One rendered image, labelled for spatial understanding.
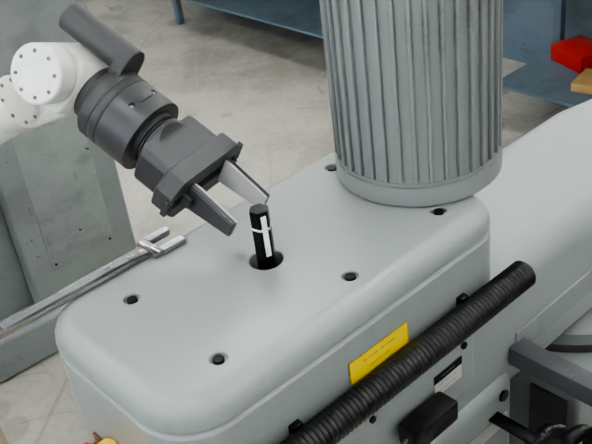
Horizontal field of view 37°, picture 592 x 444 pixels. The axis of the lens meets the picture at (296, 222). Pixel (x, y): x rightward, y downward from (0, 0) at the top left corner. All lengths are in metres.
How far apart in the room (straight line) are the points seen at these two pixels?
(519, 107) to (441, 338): 4.62
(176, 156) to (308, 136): 4.44
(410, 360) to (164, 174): 0.32
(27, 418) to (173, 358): 2.96
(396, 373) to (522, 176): 0.49
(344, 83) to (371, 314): 0.26
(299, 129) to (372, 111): 4.49
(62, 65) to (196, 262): 0.25
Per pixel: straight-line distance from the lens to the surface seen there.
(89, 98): 0.97
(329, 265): 0.94
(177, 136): 0.96
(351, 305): 0.90
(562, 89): 5.23
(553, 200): 1.29
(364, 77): 0.96
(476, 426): 1.22
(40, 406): 3.84
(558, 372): 1.19
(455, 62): 0.96
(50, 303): 0.97
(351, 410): 0.90
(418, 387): 1.06
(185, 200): 0.93
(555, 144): 1.42
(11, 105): 1.06
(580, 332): 1.37
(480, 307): 1.02
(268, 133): 5.47
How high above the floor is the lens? 2.43
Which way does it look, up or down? 32 degrees down
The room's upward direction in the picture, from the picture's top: 8 degrees counter-clockwise
